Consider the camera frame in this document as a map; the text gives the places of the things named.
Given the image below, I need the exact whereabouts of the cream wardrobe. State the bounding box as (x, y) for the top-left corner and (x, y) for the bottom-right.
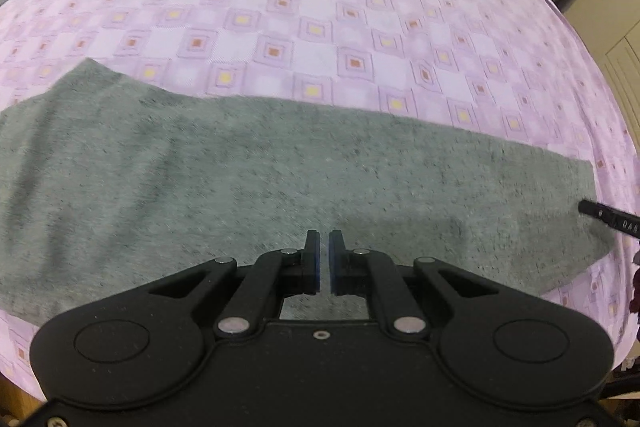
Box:
(562, 0), (640, 142)

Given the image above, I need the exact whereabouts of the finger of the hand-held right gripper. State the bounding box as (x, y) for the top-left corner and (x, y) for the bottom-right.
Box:
(578, 201), (640, 239)

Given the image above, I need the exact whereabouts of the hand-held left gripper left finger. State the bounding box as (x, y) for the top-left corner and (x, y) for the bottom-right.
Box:
(149, 229), (321, 339)

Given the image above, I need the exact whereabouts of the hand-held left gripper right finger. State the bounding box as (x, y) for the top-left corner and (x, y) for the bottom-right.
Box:
(328, 229), (496, 337)

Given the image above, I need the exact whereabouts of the grey towel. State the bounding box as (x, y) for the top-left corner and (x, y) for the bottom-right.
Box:
(0, 58), (617, 323)

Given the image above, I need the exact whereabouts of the purple patterned bed sheet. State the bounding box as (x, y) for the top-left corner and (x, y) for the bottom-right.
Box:
(0, 0), (640, 403)

